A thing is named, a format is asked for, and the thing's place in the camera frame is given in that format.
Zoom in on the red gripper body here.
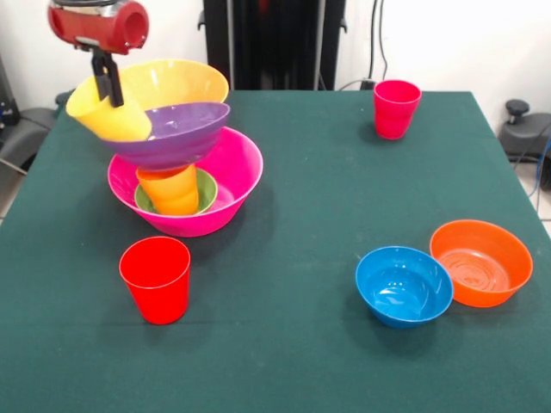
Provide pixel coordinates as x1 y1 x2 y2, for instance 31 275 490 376
46 0 150 57

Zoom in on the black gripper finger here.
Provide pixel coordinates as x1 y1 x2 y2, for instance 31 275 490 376
102 52 126 108
90 51 112 102

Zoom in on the yellow cup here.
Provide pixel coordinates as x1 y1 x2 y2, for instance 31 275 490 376
65 73 153 143

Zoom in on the purple bowl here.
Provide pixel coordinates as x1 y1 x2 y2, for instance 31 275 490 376
99 101 232 172

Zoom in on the orange cup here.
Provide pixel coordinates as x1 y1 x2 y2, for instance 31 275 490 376
152 191 200 217
135 164 200 203

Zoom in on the stack of green bowls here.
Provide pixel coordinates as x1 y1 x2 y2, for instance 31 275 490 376
133 168 219 216

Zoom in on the large orange bowl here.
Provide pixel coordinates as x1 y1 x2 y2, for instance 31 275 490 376
77 59 230 112

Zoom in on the black machine base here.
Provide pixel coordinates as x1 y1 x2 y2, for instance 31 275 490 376
498 99 551 163
0 53 70 173

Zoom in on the large pink bowl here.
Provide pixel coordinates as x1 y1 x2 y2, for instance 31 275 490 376
106 126 264 238

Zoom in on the red cup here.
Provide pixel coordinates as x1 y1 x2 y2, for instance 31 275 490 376
118 236 192 325

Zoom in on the crimson cup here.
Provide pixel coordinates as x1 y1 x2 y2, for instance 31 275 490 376
373 79 423 141

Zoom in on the dark green table cloth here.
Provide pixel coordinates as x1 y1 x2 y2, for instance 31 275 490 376
0 88 551 413

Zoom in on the blue bowl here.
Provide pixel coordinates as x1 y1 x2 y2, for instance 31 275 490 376
355 245 455 330

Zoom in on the orange-red bowl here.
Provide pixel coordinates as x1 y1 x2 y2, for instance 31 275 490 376
429 219 535 309

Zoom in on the black cable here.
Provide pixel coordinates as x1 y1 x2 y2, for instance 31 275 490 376
378 0 390 83
368 0 380 81

